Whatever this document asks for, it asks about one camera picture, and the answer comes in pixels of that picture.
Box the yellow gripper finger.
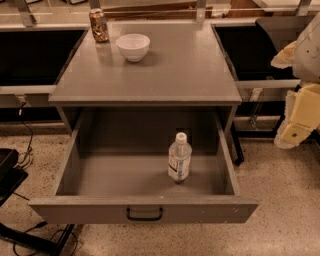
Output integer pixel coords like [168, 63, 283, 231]
[274, 83, 320, 149]
[271, 41, 296, 69]

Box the clear plastic water bottle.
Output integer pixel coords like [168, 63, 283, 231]
[168, 132, 192, 183]

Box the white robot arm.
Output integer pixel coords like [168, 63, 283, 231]
[271, 14, 320, 149]

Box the grey cabinet with counter top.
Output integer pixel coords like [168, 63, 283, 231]
[49, 20, 241, 131]

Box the open grey top drawer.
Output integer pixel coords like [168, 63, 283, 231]
[30, 110, 258, 224]

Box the white ceramic bowl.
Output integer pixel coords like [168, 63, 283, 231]
[116, 34, 151, 62]

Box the patterned drink can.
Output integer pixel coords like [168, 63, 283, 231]
[89, 8, 109, 43]

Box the black equipment base on left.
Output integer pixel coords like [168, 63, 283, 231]
[0, 148, 76, 256]

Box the black drawer handle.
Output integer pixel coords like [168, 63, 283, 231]
[126, 208, 163, 222]

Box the black cable on floor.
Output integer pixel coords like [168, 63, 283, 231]
[16, 101, 35, 168]

